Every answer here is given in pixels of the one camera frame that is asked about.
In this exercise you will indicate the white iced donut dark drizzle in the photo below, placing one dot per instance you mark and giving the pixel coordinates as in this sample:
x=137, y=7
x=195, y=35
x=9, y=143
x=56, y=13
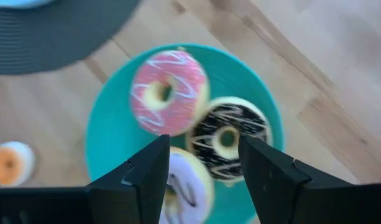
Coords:
x=190, y=186

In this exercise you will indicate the pink iced donut white drizzle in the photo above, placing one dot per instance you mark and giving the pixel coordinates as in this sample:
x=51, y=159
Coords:
x=177, y=74

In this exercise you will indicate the round grey woven mat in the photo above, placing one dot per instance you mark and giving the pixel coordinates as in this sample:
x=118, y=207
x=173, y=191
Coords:
x=53, y=40

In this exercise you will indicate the teal plate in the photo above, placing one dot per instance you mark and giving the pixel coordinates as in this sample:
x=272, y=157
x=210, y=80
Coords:
x=115, y=130

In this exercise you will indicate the chocolate iced donut white drizzle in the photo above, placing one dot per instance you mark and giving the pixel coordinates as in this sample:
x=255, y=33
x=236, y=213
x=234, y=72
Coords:
x=205, y=149

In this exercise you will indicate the cream foam donut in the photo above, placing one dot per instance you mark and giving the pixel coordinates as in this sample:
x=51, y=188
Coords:
x=10, y=161

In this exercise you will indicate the light blue plate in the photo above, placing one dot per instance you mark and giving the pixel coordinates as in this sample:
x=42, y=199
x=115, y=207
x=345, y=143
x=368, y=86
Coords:
x=16, y=2

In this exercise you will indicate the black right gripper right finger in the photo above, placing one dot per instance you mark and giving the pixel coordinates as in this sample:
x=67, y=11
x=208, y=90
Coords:
x=280, y=189

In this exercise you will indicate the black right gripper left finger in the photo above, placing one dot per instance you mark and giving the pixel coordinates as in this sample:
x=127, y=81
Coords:
x=143, y=186

